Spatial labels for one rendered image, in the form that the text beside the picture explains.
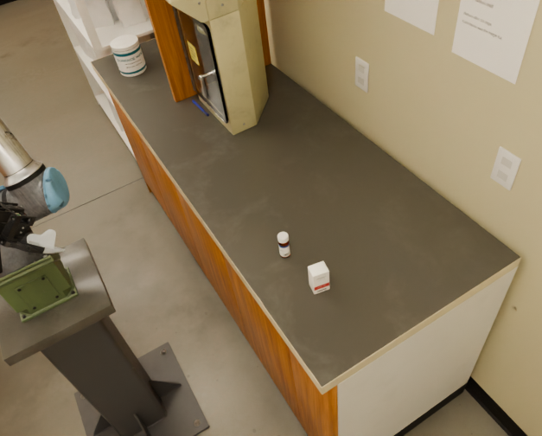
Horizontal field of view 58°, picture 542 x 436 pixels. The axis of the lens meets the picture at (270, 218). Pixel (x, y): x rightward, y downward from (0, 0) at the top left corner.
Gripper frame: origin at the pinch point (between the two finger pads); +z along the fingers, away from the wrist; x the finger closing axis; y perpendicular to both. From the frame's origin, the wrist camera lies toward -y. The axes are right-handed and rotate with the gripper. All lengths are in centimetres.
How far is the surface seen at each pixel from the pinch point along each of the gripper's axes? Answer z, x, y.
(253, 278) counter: 42, -39, 9
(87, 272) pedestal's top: 29.9, 6.5, -15.2
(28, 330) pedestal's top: 14.8, 4.8, -32.9
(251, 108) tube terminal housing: 79, 7, 56
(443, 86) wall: 55, -59, 85
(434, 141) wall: 70, -62, 72
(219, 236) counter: 48, -20, 13
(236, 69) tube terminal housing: 63, 11, 65
